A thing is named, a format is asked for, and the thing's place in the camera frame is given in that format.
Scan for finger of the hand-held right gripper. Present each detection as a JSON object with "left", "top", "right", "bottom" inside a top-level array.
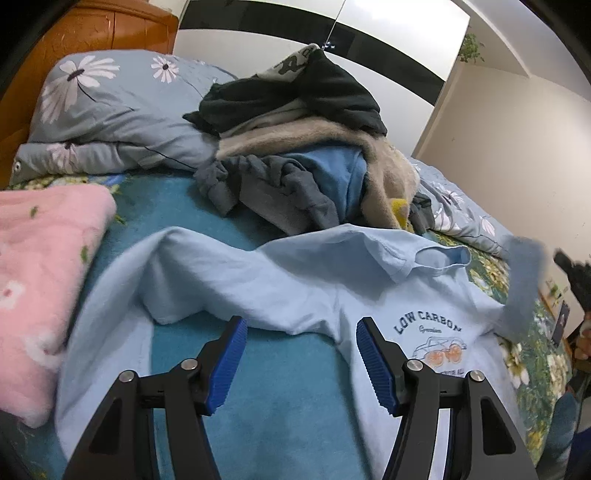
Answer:
[{"left": 553, "top": 249, "right": 591, "bottom": 317}]

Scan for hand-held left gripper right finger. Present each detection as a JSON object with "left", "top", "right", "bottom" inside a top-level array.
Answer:
[{"left": 355, "top": 316, "right": 539, "bottom": 480}]

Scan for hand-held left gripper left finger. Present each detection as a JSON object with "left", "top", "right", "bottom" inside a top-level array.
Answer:
[{"left": 62, "top": 316, "right": 249, "bottom": 480}]

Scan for light blue printed T-shirt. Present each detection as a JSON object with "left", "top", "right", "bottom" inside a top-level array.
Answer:
[{"left": 54, "top": 222, "right": 548, "bottom": 480}]

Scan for pile of mixed clothes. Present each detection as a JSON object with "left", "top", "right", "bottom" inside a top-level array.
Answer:
[{"left": 217, "top": 108, "right": 421, "bottom": 232}]

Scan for person's right hand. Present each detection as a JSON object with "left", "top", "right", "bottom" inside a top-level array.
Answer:
[{"left": 574, "top": 318, "right": 591, "bottom": 361}]

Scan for yellow cloth item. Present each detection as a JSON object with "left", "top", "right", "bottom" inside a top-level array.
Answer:
[{"left": 390, "top": 198, "right": 410, "bottom": 230}]

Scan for grey hoodie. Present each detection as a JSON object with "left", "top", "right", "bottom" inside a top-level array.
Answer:
[{"left": 194, "top": 154, "right": 342, "bottom": 234}]

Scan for blue garment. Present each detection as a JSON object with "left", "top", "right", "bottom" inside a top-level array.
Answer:
[{"left": 286, "top": 148, "right": 370, "bottom": 223}]

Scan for pink floral blanket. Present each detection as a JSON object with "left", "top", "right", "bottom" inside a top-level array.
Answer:
[{"left": 0, "top": 185, "right": 117, "bottom": 428}]

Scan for green plant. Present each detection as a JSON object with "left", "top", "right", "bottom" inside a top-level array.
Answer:
[{"left": 458, "top": 33, "right": 486, "bottom": 64}]

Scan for grey daisy print quilt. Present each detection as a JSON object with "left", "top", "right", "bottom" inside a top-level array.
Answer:
[{"left": 11, "top": 51, "right": 513, "bottom": 259}]

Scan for dark green garment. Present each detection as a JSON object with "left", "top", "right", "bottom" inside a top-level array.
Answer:
[{"left": 183, "top": 46, "right": 389, "bottom": 138}]

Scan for grey printed garment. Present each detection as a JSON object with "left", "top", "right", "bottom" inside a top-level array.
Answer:
[{"left": 254, "top": 44, "right": 320, "bottom": 80}]

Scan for white wardrobe with black stripe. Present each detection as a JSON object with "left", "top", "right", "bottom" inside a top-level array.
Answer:
[{"left": 173, "top": 0, "right": 472, "bottom": 109}]

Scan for orange wooden headboard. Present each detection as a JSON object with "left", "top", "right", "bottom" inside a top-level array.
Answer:
[{"left": 0, "top": 0, "right": 180, "bottom": 190}]

